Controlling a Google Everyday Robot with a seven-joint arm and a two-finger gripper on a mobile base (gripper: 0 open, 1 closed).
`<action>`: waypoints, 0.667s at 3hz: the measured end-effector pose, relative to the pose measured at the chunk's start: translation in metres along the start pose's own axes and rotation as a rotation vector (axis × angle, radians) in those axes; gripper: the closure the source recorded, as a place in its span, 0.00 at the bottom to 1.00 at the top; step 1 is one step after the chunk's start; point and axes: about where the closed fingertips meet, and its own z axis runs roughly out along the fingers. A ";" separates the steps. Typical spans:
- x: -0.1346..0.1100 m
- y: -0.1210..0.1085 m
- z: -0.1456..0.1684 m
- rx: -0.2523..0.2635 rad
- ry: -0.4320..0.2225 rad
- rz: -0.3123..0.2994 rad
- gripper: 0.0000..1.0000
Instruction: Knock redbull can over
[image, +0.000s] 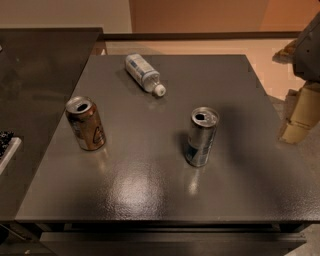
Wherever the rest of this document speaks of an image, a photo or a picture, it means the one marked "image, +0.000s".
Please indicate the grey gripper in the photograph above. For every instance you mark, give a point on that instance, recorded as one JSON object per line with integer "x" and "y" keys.
{"x": 308, "y": 53}

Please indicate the silver blue redbull can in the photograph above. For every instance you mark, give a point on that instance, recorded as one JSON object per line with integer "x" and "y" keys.
{"x": 203, "y": 126}

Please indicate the brown soda can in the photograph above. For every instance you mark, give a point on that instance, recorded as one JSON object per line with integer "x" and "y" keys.
{"x": 83, "y": 117}

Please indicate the clear plastic water bottle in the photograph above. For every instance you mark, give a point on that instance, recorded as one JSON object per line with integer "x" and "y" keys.
{"x": 144, "y": 74}

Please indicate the dark side table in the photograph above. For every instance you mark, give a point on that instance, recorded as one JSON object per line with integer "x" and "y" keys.
{"x": 39, "y": 69}

